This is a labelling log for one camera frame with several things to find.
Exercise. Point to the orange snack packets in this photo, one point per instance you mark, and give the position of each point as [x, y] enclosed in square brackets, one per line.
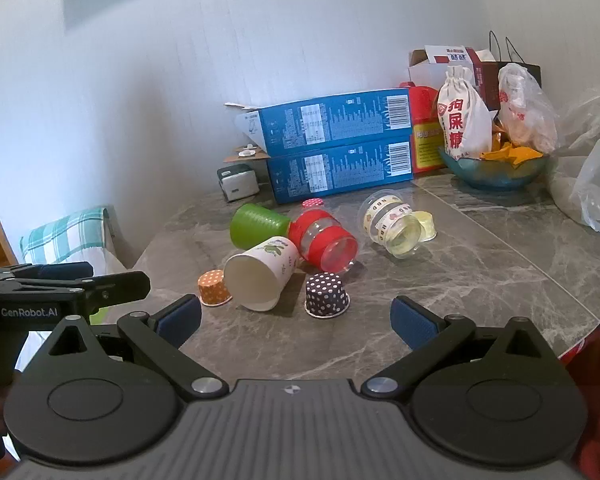
[512, 155]

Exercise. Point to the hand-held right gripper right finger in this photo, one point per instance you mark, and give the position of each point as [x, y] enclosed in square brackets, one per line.
[411, 326]

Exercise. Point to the clear cup red bands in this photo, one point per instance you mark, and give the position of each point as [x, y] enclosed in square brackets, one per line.
[325, 240]

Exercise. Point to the clear plastic bag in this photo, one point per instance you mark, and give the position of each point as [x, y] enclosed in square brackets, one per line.
[582, 115]

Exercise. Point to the small yellow baking cup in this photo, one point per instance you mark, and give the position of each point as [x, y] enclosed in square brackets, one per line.
[425, 225]

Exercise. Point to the red cloth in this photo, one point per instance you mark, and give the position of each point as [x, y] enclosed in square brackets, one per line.
[597, 400]

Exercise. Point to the dark polka dot baking cup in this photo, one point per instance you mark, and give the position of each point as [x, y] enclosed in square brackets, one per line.
[327, 294]

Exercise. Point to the blue glass bowl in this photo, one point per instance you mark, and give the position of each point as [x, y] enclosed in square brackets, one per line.
[495, 175]

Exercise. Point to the teal checkered cloth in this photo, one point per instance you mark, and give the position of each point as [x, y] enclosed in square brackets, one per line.
[62, 235]

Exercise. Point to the orange dotted baking cup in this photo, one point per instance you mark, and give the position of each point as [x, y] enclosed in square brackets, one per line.
[214, 287]

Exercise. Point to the clear cup patterned bands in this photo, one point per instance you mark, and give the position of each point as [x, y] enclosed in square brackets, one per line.
[390, 222]

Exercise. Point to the white carton box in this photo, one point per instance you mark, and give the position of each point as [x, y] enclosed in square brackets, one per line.
[435, 62]

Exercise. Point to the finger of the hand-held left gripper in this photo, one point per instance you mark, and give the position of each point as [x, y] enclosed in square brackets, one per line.
[55, 270]
[122, 286]

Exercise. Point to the red jar yellow label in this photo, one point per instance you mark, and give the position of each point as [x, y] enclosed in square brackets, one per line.
[425, 132]

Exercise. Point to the blue cardboard box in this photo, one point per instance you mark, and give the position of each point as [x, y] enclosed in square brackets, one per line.
[330, 120]
[340, 172]

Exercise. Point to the small white grey device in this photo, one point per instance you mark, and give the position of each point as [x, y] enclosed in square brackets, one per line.
[237, 182]

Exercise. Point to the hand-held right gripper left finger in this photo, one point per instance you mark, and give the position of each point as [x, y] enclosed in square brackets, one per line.
[181, 318]

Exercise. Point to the green plastic cup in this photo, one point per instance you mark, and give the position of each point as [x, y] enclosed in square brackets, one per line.
[257, 225]

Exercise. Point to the plastic bag red print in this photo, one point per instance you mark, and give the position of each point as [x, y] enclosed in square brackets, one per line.
[525, 110]

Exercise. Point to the white paper cup green print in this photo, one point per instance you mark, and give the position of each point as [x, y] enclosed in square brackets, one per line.
[260, 272]

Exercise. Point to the red dotted baking cup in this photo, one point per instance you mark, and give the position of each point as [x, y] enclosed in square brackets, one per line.
[313, 203]

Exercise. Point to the dark paper bag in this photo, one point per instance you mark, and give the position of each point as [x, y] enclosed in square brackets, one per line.
[517, 71]

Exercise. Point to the white plastic bag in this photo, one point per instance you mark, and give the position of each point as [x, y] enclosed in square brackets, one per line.
[597, 185]

